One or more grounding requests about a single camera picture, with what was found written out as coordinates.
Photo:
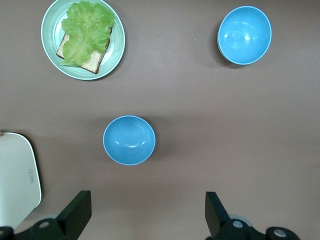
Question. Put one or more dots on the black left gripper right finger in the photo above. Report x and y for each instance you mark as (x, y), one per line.
(217, 220)

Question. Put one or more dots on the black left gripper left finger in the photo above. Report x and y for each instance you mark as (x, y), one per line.
(75, 217)

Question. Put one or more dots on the blue bowl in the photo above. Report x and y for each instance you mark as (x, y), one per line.
(129, 140)
(245, 35)

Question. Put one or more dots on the white toaster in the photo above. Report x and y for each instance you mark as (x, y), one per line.
(15, 175)

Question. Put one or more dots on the toast bread slice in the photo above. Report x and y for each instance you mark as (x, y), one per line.
(92, 62)

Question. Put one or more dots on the green plate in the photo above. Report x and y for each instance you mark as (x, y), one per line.
(50, 37)

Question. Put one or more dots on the green lettuce leaf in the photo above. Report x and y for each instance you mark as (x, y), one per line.
(85, 32)

